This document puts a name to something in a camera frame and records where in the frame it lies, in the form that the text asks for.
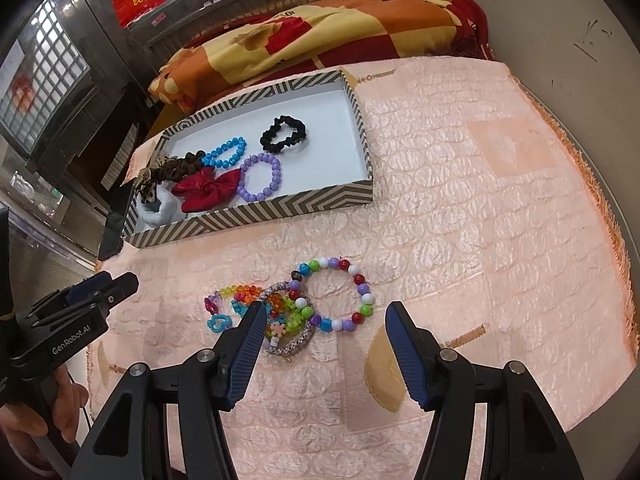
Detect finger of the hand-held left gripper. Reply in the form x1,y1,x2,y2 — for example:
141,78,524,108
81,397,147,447
25,271,113,328
106,272,139,306

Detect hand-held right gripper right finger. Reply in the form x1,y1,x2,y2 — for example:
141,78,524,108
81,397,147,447
385,301,571,480

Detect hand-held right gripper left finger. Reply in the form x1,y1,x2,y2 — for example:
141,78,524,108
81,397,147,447
85,300,271,480

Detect rainbow crystal bead bracelet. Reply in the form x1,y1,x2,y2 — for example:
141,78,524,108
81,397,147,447
204,282,313,336

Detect grey braided hair tie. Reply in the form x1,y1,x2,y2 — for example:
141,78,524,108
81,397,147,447
257,281,317,357

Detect multicolour round bead bracelet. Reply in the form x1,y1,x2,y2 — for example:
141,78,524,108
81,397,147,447
289,256,376,333

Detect light blue scrunchie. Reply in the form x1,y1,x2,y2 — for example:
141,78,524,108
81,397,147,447
137,195,188,226

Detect leopard print bow hair tie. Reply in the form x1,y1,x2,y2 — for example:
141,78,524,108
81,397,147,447
136,155,173,211

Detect red satin bow hair clip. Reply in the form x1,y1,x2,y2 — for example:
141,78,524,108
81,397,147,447
171,167,243,212

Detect brown scrunchie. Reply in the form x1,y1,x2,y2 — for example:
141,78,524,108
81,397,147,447
157,150,206,183

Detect blue bead bracelet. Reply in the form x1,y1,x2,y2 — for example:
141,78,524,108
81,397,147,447
201,136,248,171

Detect purple bead bracelet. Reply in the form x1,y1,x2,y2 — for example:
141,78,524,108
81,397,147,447
237,152,283,204

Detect black scrunchie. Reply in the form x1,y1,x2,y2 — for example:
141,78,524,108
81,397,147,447
260,115,308,153

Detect striped cardboard box tray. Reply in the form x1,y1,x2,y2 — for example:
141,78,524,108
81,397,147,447
121,70,375,250

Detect person's left hand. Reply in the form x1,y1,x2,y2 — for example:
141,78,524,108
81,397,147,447
0,367,90,445

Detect black smartphone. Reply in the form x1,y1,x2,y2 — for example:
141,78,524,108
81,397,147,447
100,182,137,261

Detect pink quilted mat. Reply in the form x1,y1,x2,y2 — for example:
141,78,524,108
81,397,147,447
85,57,628,480

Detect dark cabinet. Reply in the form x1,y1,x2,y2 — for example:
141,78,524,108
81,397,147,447
25,85,141,196

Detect red door sticker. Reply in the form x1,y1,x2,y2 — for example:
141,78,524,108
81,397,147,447
11,75,37,113

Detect metal framed glass door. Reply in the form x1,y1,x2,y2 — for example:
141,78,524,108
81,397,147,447
0,0,131,146

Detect white paper notice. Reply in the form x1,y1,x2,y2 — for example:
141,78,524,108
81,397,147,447
2,42,23,83

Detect red and yellow patterned blanket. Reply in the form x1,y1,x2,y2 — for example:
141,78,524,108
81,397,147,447
147,0,496,116

